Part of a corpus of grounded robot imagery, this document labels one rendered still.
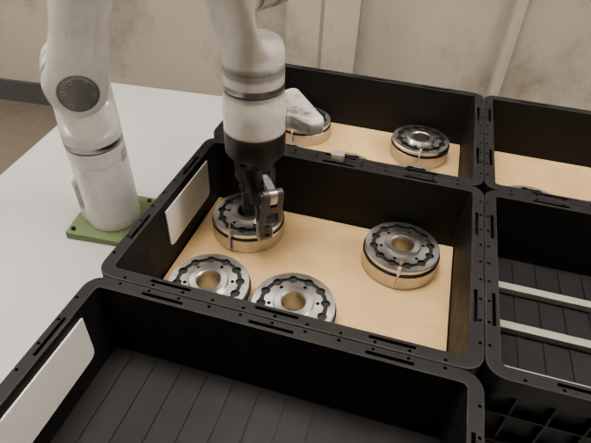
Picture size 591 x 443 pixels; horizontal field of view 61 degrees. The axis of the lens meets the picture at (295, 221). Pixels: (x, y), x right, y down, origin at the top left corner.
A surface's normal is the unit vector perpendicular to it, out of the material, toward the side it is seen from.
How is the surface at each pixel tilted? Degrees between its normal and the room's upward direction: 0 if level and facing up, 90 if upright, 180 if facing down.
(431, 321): 0
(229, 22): 107
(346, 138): 0
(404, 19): 90
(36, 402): 90
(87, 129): 24
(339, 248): 0
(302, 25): 90
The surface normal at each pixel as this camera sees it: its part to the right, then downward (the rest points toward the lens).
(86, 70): 0.48, 0.62
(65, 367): 0.96, 0.21
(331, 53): -0.18, 0.63
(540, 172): 0.04, -0.76
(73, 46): 0.27, 0.63
